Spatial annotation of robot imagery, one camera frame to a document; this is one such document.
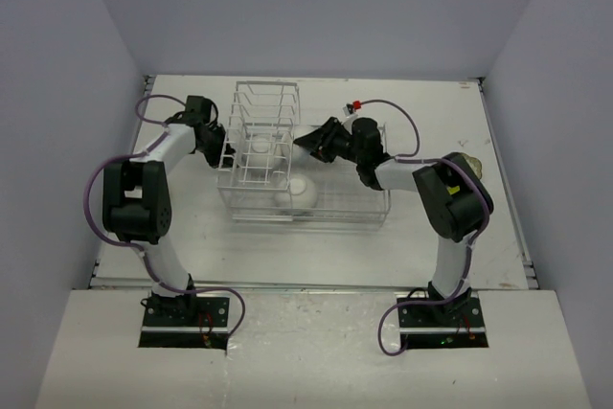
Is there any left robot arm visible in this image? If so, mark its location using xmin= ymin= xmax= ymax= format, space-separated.
xmin=93 ymin=96 xmax=236 ymax=329

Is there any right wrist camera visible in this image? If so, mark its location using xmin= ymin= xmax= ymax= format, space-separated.
xmin=342 ymin=101 xmax=362 ymax=118

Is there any patterned flower-shaped bowl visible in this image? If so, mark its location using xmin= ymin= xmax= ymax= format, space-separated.
xmin=461 ymin=152 xmax=483 ymax=179

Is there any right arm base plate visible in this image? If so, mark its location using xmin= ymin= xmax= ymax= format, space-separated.
xmin=397 ymin=293 xmax=488 ymax=350

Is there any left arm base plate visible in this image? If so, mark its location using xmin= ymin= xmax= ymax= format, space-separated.
xmin=138 ymin=294 xmax=230 ymax=351

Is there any white wire dish rack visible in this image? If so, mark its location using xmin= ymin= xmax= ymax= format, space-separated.
xmin=216 ymin=80 xmax=391 ymax=229

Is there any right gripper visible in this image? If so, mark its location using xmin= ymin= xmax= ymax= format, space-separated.
xmin=296 ymin=118 xmax=365 ymax=166

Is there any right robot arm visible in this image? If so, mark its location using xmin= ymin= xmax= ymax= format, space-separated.
xmin=293 ymin=118 xmax=493 ymax=326

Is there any white bowl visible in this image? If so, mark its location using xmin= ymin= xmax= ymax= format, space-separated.
xmin=242 ymin=135 xmax=284 ymax=174
xmin=273 ymin=173 xmax=318 ymax=216
xmin=286 ymin=125 xmax=320 ymax=166

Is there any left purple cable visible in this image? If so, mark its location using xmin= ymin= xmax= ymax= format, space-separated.
xmin=81 ymin=95 xmax=246 ymax=339

